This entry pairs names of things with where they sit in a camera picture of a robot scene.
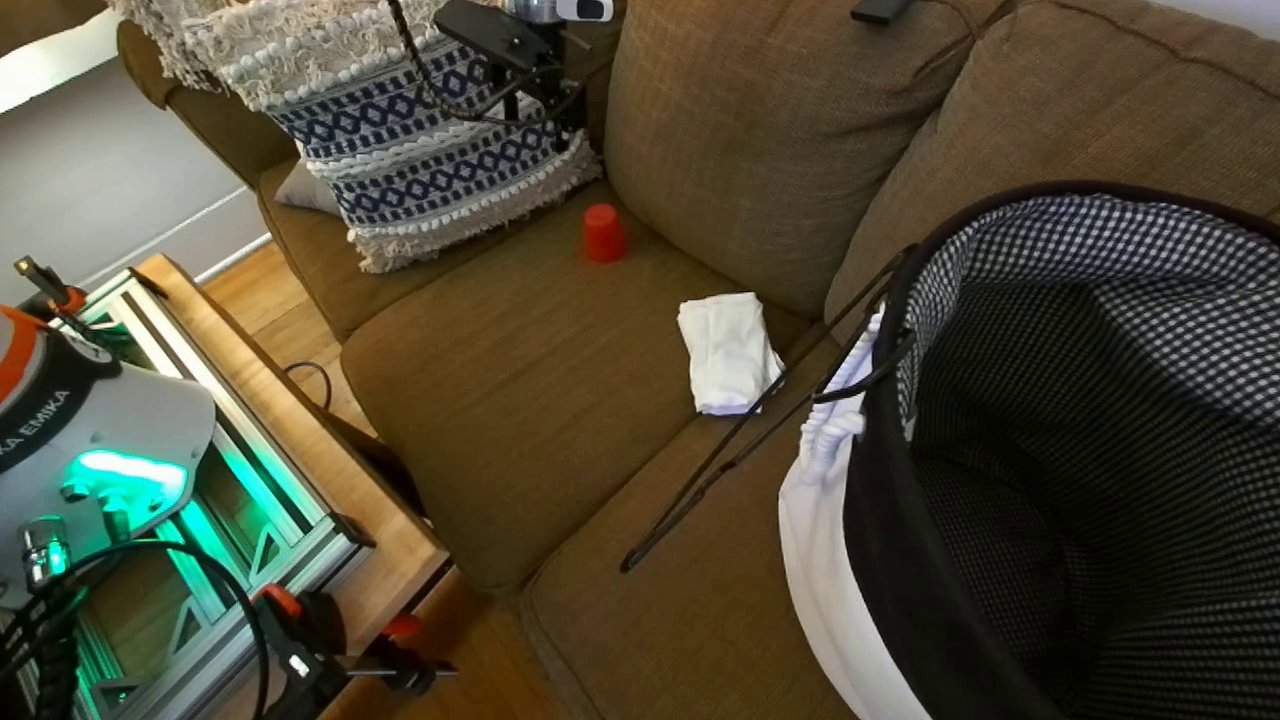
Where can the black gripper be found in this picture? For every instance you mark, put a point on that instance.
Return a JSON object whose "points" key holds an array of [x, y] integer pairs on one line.
{"points": [[500, 41]]}

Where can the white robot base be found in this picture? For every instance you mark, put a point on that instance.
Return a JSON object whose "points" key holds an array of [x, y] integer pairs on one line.
{"points": [[94, 441]]}

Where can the red plastic cup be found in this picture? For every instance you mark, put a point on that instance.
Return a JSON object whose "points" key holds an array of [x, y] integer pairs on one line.
{"points": [[607, 235]]}

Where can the white folded towel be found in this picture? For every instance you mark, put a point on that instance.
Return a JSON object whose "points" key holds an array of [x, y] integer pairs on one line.
{"points": [[727, 352]]}

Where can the cream fringed throw pillow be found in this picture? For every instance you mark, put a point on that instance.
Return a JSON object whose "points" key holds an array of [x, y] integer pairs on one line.
{"points": [[426, 161]]}

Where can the grey knitted blanket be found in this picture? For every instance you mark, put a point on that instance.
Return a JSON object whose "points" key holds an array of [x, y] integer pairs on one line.
{"points": [[267, 41]]}

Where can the brown fabric sofa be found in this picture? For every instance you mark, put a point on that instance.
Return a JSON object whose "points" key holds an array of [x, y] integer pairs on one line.
{"points": [[561, 385]]}

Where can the wooden table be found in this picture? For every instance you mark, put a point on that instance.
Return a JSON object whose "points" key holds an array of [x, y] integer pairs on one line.
{"points": [[322, 455]]}

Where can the orange black clamp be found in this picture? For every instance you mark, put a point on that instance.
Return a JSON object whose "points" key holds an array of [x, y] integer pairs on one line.
{"points": [[400, 650], [290, 624]]}

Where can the white black mesh laundry hamper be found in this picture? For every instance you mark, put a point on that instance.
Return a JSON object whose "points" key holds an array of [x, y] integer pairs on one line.
{"points": [[1093, 505]]}

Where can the aluminium frame rail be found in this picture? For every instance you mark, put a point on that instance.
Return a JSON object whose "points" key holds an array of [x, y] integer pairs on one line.
{"points": [[254, 535]]}

